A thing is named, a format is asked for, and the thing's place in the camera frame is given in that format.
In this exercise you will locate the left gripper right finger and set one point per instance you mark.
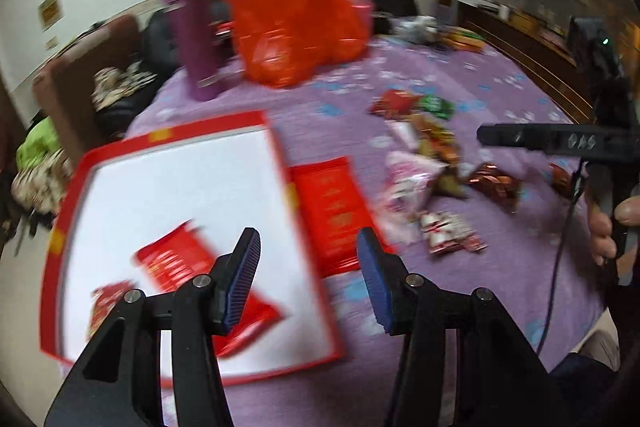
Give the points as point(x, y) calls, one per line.
point(500, 380)

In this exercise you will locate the small red flower snack packet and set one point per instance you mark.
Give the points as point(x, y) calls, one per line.
point(103, 301)

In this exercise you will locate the brown foil snack packet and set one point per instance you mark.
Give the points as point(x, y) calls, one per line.
point(496, 184)

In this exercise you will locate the red white candy packet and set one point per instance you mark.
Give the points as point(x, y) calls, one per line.
point(446, 232)

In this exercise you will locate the green snack packet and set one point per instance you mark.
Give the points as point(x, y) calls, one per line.
point(436, 106)

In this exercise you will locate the pink white snack packet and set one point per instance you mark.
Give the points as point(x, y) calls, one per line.
point(410, 181)

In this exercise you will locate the operator right hand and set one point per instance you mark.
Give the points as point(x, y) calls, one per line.
point(602, 246)

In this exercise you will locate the red tray white inside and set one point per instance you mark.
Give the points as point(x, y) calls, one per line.
point(216, 177)

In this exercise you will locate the patterned blanket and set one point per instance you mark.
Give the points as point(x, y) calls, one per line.
point(42, 188)

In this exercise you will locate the green jacket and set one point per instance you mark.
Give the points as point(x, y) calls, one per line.
point(41, 142)

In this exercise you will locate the striped cloth on sofa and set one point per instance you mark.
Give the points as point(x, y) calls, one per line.
point(111, 84)

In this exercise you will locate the brown armchair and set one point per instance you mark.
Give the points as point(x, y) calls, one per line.
point(63, 87)

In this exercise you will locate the pink thermos bottle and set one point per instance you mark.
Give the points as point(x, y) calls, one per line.
point(360, 1)

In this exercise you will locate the black leather sofa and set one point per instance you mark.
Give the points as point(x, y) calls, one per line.
point(158, 54)

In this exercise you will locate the orange plastic bag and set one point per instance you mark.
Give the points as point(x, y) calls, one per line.
point(283, 42)

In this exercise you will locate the purple thermos bottle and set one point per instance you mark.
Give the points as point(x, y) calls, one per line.
point(190, 21)

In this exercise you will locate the wall notice plaque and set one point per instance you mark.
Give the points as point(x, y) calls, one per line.
point(49, 13)

